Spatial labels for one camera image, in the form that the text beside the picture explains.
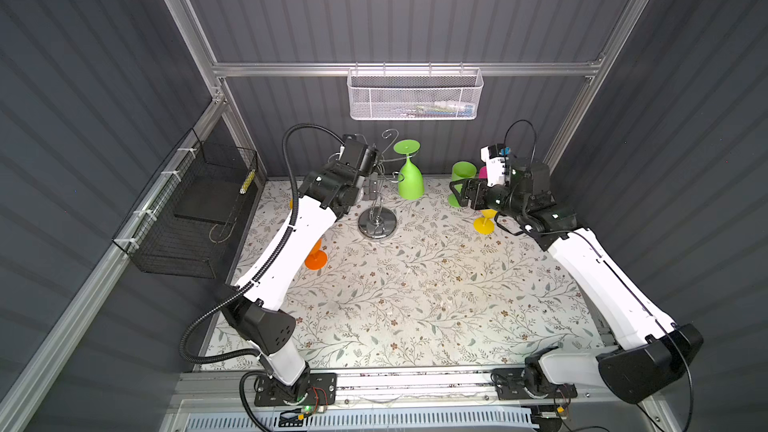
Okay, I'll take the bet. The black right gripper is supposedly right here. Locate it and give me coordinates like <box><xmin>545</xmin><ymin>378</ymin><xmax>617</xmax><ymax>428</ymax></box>
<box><xmin>448</xmin><ymin>177</ymin><xmax>523</xmax><ymax>223</ymax></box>

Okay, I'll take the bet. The green wine glass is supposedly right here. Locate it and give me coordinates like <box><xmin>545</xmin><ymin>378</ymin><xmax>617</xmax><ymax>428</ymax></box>
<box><xmin>394</xmin><ymin>139</ymin><xmax>424</xmax><ymax>200</ymax></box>
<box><xmin>448</xmin><ymin>161</ymin><xmax>478</xmax><ymax>208</ymax></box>

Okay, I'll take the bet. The yellow wine glass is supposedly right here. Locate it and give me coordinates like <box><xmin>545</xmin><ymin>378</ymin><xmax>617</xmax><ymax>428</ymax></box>
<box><xmin>473</xmin><ymin>209</ymin><xmax>497</xmax><ymax>235</ymax></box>

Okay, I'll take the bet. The chrome wine glass rack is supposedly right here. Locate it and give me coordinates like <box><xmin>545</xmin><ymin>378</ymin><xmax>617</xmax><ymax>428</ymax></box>
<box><xmin>358</xmin><ymin>128</ymin><xmax>404</xmax><ymax>240</ymax></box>

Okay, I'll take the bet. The orange wine glass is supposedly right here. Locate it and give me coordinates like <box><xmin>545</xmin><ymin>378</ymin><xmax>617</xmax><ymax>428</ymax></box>
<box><xmin>304</xmin><ymin>239</ymin><xmax>328</xmax><ymax>271</ymax></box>

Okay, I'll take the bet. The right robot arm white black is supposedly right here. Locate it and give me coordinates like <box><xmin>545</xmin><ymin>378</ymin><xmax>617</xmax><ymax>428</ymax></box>
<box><xmin>449</xmin><ymin>157</ymin><xmax>704</xmax><ymax>404</ymax></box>

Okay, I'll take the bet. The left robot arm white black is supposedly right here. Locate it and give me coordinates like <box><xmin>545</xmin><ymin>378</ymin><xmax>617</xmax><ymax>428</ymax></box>
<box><xmin>222</xmin><ymin>135</ymin><xmax>379</xmax><ymax>387</ymax></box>

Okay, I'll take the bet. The yellow marker in basket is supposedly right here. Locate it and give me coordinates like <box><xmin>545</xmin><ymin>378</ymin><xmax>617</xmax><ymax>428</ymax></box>
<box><xmin>239</xmin><ymin>169</ymin><xmax>256</xmax><ymax>195</ymax></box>

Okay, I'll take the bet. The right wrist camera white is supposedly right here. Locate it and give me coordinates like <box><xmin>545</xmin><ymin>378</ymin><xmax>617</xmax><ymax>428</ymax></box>
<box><xmin>480</xmin><ymin>144</ymin><xmax>509</xmax><ymax>186</ymax></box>

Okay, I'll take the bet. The white wire mesh basket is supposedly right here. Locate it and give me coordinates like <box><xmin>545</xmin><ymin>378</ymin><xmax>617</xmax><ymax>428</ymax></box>
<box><xmin>346</xmin><ymin>67</ymin><xmax>484</xmax><ymax>121</ymax></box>

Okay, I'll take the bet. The black corrugated cable conduit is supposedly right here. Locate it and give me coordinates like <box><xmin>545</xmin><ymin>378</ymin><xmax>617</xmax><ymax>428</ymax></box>
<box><xmin>178</xmin><ymin>123</ymin><xmax>346</xmax><ymax>432</ymax></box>

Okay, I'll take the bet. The black wire basket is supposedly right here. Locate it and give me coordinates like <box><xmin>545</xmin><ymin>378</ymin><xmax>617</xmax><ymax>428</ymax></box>
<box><xmin>113</xmin><ymin>132</ymin><xmax>259</xmax><ymax>280</ymax></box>

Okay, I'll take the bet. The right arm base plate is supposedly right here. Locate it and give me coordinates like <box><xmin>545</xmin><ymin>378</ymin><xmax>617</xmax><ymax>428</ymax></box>
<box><xmin>490</xmin><ymin>365</ymin><xmax>578</xmax><ymax>401</ymax></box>

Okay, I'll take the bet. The white vented cable duct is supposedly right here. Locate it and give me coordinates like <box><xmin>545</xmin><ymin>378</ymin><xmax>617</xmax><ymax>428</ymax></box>
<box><xmin>182</xmin><ymin>406</ymin><xmax>538</xmax><ymax>432</ymax></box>

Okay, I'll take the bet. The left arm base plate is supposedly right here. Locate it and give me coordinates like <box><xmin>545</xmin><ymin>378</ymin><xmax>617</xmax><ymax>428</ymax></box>
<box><xmin>253</xmin><ymin>372</ymin><xmax>338</xmax><ymax>407</ymax></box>

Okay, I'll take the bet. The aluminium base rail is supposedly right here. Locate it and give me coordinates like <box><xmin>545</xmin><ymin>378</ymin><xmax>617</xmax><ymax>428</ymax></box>
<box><xmin>173</xmin><ymin>362</ymin><xmax>655</xmax><ymax>409</ymax></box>

